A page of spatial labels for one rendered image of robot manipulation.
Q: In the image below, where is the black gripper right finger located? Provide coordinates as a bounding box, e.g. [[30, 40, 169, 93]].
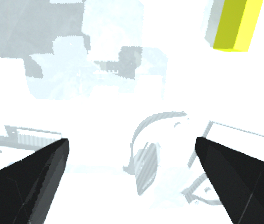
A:
[[194, 136, 264, 224]]

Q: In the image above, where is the yellow rectangular block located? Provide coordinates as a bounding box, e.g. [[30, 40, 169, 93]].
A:
[[213, 0, 263, 53]]

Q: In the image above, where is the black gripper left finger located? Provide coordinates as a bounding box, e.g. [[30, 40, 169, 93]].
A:
[[0, 137, 70, 224]]

